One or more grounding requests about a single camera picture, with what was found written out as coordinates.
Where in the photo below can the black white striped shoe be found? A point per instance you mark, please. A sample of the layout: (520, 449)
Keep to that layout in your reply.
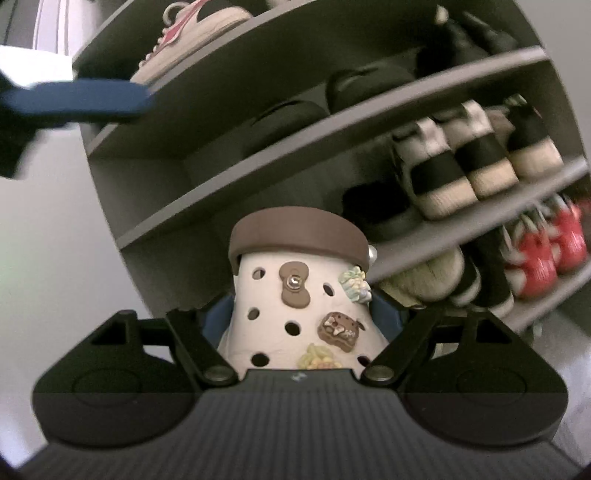
(485, 277)

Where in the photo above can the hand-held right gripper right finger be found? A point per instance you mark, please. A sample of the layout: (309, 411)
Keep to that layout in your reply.
(385, 318)

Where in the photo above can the black beige striped shoe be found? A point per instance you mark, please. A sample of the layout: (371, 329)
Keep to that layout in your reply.
(434, 184)
(485, 157)
(531, 143)

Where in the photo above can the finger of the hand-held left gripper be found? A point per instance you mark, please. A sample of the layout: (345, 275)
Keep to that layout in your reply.
(78, 99)

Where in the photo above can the red shoe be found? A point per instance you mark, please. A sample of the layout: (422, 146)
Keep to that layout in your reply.
(531, 263)
(572, 235)

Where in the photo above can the pink white sneaker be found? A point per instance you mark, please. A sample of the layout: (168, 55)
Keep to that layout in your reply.
(184, 41)

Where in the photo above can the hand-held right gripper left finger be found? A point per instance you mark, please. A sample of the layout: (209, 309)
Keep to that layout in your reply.
(217, 323)

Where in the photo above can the white cabinet door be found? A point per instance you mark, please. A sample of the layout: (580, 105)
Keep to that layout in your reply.
(46, 254)

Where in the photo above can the grey shoe cabinet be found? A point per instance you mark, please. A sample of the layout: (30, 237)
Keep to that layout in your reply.
(207, 184)

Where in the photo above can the cream clog with charms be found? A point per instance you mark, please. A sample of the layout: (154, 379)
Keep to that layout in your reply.
(286, 323)

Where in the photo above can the black ankle boot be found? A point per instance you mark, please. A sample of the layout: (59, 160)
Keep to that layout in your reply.
(494, 37)
(443, 46)

